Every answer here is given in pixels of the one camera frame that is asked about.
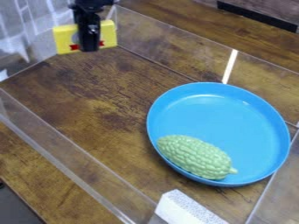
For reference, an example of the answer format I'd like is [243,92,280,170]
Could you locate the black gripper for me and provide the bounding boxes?
[69,0,115,52]

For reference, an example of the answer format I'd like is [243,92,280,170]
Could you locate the yellow block with label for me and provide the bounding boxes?
[52,20,117,54]

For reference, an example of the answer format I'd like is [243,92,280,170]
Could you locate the white foam block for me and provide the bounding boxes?
[154,189,230,224]

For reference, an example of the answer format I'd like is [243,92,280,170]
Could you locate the black bar on floor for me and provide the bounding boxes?
[216,0,299,33]

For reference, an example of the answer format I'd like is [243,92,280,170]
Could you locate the green bitter melon toy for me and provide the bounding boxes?
[156,135,239,180]

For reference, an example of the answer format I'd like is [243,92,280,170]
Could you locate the clear acrylic enclosure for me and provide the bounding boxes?
[0,0,299,224]

